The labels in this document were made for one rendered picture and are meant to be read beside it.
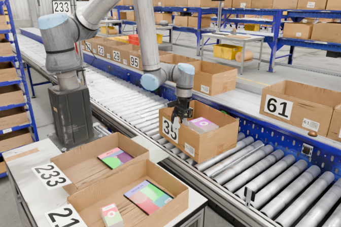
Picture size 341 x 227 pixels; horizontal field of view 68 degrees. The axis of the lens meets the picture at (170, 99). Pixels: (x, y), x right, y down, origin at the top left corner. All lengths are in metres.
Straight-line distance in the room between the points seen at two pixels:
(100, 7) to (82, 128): 0.69
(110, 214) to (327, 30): 5.49
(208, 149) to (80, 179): 0.65
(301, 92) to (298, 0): 4.80
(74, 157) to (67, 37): 0.62
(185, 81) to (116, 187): 0.60
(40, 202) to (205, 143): 0.79
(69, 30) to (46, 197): 0.82
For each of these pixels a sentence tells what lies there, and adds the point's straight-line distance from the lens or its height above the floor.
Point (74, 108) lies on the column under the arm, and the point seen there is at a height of 0.97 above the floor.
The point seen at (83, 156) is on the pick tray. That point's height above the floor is 0.78.
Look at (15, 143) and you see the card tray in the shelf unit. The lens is 2.63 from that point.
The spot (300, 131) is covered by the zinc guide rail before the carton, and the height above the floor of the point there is 0.89.
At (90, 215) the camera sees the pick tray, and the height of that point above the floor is 0.76.
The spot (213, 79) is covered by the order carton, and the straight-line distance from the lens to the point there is 1.86.
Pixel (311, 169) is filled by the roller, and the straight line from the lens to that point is 1.50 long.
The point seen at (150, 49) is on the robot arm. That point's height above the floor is 1.33.
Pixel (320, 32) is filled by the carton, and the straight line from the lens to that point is 6.03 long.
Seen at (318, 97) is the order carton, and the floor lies 0.99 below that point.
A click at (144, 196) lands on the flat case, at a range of 1.15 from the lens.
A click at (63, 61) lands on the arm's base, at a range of 1.45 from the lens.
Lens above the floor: 1.54
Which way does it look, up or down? 21 degrees down
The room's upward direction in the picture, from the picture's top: straight up
